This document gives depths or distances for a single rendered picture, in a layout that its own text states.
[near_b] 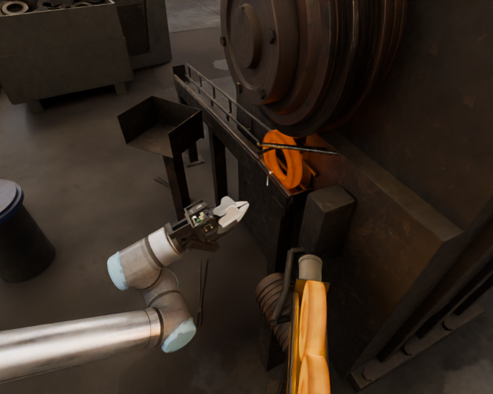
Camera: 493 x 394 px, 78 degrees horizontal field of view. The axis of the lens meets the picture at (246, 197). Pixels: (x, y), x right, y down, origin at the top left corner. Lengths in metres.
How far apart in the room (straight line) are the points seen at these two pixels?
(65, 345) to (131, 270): 0.20
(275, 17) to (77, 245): 1.57
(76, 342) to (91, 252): 1.14
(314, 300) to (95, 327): 0.44
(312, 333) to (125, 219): 1.47
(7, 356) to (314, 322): 0.53
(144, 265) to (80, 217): 1.28
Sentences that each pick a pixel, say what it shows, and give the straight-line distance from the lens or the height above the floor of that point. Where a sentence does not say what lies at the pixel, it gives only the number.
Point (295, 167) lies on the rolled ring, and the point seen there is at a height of 0.79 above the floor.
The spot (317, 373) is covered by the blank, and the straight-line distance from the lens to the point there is 0.56.
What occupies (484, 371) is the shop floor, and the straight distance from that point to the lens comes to 1.66.
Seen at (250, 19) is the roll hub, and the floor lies 1.16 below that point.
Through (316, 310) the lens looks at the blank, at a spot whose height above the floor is 0.78.
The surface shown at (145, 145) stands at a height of 0.59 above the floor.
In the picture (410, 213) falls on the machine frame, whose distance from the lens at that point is 0.70.
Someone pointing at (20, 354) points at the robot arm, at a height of 0.77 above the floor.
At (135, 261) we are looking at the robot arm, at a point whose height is 0.71.
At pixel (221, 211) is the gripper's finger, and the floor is 0.74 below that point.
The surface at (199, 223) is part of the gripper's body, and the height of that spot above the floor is 0.76.
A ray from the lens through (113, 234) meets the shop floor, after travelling 1.85.
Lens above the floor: 1.32
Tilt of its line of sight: 44 degrees down
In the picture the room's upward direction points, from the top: straight up
